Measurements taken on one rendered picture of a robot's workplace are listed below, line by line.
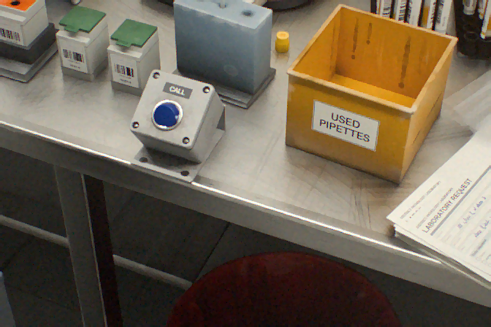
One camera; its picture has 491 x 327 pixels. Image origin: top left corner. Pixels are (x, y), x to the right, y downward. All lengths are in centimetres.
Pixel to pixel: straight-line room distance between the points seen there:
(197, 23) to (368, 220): 28
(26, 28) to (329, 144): 36
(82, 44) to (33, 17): 7
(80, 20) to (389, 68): 35
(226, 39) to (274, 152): 13
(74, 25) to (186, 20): 13
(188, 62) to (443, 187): 32
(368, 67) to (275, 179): 18
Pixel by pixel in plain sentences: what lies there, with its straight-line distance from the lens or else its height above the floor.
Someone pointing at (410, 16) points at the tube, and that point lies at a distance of 110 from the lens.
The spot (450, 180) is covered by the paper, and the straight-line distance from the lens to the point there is 95.
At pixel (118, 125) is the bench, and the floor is 88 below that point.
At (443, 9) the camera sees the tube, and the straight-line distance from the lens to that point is 110.
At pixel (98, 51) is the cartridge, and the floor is 91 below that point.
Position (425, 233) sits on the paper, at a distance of 90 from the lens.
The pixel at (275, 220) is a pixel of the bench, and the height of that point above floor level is 86.
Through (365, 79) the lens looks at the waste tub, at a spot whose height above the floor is 89.
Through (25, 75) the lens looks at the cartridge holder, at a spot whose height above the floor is 89.
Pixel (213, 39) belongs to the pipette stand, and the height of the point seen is 94.
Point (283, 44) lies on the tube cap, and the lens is 110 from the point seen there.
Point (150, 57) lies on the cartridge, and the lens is 104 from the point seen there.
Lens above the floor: 155
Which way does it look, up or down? 44 degrees down
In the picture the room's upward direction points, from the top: 1 degrees clockwise
